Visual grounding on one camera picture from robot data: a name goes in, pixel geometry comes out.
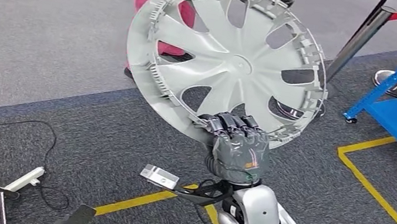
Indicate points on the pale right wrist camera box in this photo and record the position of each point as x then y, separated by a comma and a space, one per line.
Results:
159, 176

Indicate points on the yellow floor tape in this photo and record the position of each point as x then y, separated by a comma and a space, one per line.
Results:
138, 198
368, 185

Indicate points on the white power strip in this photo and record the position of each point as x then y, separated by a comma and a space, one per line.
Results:
25, 179

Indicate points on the grey plastic wheel hubcap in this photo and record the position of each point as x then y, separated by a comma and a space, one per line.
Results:
237, 65

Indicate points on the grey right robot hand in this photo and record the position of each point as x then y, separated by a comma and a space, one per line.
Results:
239, 156

